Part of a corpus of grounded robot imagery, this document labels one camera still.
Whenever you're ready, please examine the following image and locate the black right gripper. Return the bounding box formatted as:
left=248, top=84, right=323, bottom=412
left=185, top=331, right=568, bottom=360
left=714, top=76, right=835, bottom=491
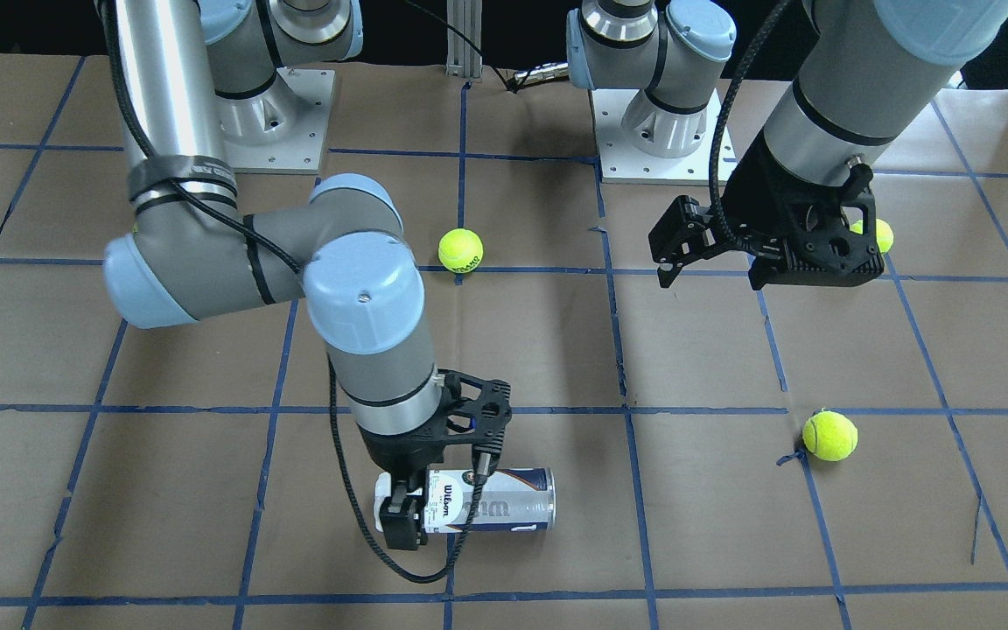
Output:
left=355, top=368, right=512, bottom=551

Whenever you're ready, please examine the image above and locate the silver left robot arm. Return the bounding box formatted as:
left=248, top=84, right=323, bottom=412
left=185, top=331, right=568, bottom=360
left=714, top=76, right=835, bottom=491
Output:
left=565, top=1, right=1008, bottom=291

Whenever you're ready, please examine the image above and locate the yellow tennis ball by tape knot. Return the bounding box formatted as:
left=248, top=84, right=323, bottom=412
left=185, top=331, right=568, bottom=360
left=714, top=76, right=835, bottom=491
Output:
left=801, top=409, right=858, bottom=462

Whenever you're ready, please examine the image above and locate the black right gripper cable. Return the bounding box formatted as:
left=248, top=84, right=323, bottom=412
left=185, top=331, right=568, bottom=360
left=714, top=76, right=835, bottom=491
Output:
left=101, top=0, right=505, bottom=585

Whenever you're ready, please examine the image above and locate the yellow tennis ball near base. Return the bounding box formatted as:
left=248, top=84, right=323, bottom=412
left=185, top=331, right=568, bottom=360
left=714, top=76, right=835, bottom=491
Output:
left=850, top=219, right=895, bottom=255

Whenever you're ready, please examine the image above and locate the yellow tennis ball centre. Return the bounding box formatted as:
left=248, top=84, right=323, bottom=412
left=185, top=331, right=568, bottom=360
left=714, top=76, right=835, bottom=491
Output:
left=437, top=228, right=484, bottom=274

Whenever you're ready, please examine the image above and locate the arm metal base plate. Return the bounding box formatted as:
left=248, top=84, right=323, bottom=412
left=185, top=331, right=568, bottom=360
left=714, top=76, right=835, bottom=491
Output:
left=591, top=89, right=720, bottom=185
left=215, top=67, right=337, bottom=176

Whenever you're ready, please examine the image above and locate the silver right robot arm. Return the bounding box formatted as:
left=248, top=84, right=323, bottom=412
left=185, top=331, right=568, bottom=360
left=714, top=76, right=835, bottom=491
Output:
left=95, top=1, right=511, bottom=550

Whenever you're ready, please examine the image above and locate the clear Wilson tennis ball can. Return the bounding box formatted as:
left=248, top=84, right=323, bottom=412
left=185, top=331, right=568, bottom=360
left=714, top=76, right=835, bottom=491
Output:
left=413, top=467, right=556, bottom=534

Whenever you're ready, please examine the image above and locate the aluminium frame post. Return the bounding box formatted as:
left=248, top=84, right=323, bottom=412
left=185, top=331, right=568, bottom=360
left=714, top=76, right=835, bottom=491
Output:
left=445, top=1, right=484, bottom=82

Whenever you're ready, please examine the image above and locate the brown paper table cover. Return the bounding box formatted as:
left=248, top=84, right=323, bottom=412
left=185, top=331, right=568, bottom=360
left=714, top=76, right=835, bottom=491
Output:
left=0, top=55, right=1008, bottom=629

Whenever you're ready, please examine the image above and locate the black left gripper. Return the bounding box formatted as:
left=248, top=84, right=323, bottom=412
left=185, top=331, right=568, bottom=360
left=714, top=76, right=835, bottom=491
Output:
left=648, top=140, right=885, bottom=291

